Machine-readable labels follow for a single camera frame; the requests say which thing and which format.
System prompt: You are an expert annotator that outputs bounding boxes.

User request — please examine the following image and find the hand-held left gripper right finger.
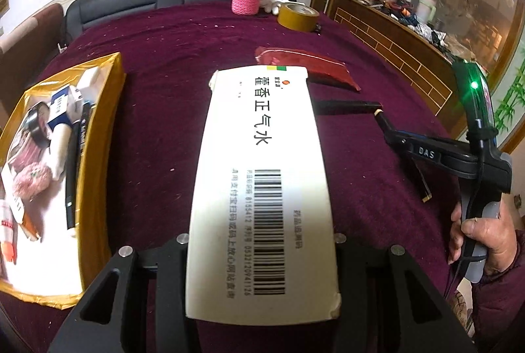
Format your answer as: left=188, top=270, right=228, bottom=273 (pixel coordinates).
left=334, top=234, right=478, bottom=353

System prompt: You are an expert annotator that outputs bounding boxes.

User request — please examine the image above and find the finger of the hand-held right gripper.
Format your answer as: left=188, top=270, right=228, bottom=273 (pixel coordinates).
left=389, top=139, right=481, bottom=178
left=383, top=127, right=468, bottom=152

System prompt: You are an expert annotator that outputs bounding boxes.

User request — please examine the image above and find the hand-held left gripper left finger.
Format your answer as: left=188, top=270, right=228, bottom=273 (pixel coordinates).
left=53, top=234, right=193, bottom=353

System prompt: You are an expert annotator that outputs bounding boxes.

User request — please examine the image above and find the yellow cardboard box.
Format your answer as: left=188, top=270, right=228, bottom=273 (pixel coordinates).
left=0, top=53, right=127, bottom=310

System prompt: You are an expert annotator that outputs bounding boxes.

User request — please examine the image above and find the black marker brown cap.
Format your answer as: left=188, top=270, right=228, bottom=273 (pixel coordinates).
left=65, top=123, right=85, bottom=234

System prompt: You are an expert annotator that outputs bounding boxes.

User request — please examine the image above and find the white medicine box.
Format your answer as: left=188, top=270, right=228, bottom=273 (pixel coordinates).
left=184, top=66, right=343, bottom=323

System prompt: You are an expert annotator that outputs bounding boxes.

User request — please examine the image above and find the pink fluffy pompom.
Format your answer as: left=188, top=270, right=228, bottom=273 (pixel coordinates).
left=12, top=164, right=53, bottom=200

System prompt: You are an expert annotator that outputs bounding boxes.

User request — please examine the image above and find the black marker blue cap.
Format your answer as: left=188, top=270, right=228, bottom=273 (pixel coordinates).
left=78, top=99, right=98, bottom=157

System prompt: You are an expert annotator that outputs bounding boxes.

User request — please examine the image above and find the person's right forearm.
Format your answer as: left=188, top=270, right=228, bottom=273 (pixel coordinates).
left=472, top=228, right=525, bottom=353

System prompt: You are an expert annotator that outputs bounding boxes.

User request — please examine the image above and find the person's right hand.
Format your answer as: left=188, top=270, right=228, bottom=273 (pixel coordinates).
left=446, top=201, right=520, bottom=276

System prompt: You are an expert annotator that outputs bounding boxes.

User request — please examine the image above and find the wooden cabinet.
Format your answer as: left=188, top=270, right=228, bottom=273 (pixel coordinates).
left=310, top=0, right=525, bottom=157

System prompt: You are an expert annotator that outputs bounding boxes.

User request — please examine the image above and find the pile of assorted clutter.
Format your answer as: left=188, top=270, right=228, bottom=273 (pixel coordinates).
left=334, top=0, right=489, bottom=66

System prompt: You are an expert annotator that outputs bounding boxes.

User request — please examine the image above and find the red foil packet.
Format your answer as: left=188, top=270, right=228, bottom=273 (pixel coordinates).
left=253, top=46, right=364, bottom=93

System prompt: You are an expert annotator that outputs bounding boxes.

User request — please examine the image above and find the yellow tape roll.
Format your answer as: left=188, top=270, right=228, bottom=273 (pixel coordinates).
left=277, top=2, right=320, bottom=33

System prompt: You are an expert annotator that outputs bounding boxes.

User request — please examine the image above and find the blue and white small box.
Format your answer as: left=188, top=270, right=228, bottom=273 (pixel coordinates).
left=47, top=86, right=83, bottom=129

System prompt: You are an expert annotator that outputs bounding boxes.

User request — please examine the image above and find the black tape roll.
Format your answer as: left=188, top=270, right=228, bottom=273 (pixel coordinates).
left=25, top=102, right=56, bottom=151

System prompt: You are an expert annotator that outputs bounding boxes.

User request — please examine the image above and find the white block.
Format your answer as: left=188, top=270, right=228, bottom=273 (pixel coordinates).
left=78, top=68, right=103, bottom=92

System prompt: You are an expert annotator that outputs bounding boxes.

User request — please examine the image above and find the white plush toy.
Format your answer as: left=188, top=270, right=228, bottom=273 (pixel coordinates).
left=260, top=0, right=290, bottom=14

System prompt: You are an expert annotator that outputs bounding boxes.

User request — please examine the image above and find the brown upholstered chair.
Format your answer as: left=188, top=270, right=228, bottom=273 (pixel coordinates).
left=0, top=2, right=66, bottom=128

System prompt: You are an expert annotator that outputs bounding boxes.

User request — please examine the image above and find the black leather sofa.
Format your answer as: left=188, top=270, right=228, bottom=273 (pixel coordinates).
left=63, top=0, right=296, bottom=42

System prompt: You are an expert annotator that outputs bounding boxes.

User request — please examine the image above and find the black cable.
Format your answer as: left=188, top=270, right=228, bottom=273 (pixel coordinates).
left=453, top=119, right=491, bottom=296

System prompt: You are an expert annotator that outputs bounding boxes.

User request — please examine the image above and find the bamboo wall decal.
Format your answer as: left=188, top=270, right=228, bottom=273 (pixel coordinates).
left=492, top=66, right=525, bottom=133

